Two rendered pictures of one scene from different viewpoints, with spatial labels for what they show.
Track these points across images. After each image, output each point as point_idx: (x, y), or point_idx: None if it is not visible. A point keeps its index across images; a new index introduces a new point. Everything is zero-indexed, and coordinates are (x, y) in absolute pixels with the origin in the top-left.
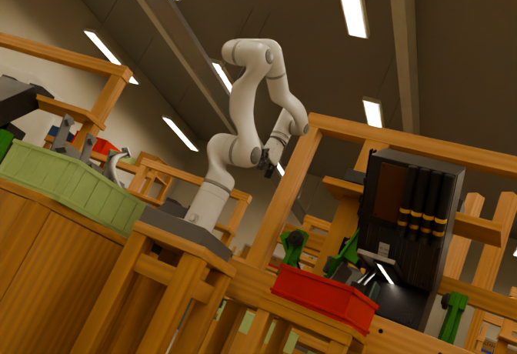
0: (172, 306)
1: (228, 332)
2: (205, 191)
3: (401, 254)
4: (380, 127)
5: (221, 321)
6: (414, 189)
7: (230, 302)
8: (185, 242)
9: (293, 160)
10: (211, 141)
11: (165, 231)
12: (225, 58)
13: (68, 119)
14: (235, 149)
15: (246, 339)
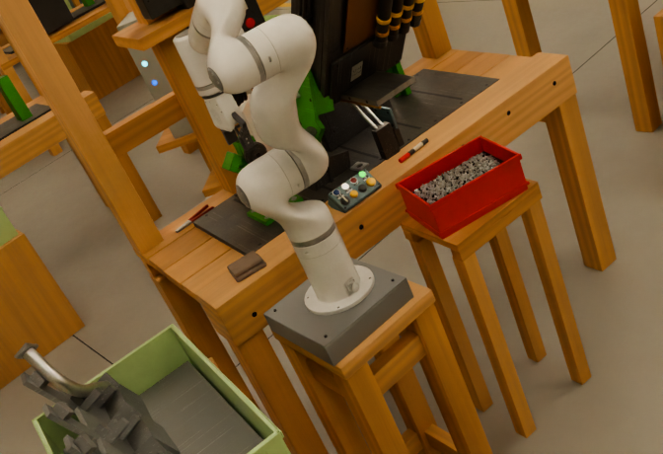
0: (451, 358)
1: (197, 302)
2: (331, 251)
3: (375, 56)
4: None
5: (179, 304)
6: None
7: (165, 280)
8: (411, 311)
9: (35, 55)
10: (267, 198)
11: (381, 333)
12: (244, 91)
13: (90, 445)
14: (313, 174)
15: (476, 289)
